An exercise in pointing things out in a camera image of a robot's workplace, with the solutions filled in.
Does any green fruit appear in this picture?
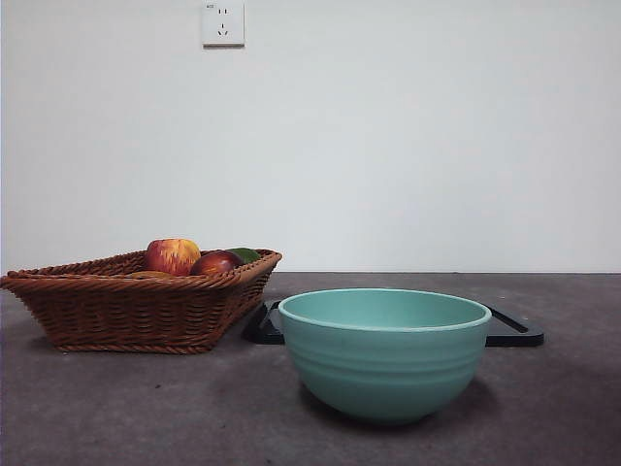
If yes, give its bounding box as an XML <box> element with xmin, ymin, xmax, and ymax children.
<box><xmin>226</xmin><ymin>248</ymin><xmax>262</xmax><ymax>266</ymax></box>

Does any teal ribbed bowl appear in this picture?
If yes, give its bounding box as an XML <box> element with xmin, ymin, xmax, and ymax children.
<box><xmin>278</xmin><ymin>287</ymin><xmax>493</xmax><ymax>427</ymax></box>

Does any brown wicker basket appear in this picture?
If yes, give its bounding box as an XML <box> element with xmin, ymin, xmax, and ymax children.
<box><xmin>0</xmin><ymin>249</ymin><xmax>283</xmax><ymax>354</ymax></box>

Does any dark red round fruit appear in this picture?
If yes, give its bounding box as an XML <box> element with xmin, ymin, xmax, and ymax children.
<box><xmin>188</xmin><ymin>250</ymin><xmax>244</xmax><ymax>277</ymax></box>

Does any black rectangular tray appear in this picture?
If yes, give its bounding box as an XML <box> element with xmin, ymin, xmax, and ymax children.
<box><xmin>241</xmin><ymin>299</ymin><xmax>545</xmax><ymax>349</ymax></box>

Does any red yellow apple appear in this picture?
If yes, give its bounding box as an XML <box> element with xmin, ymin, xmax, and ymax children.
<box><xmin>143</xmin><ymin>237</ymin><xmax>202</xmax><ymax>277</ymax></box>

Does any white wall socket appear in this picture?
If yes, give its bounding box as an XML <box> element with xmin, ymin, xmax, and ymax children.
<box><xmin>202</xmin><ymin>1</ymin><xmax>245</xmax><ymax>49</ymax></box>

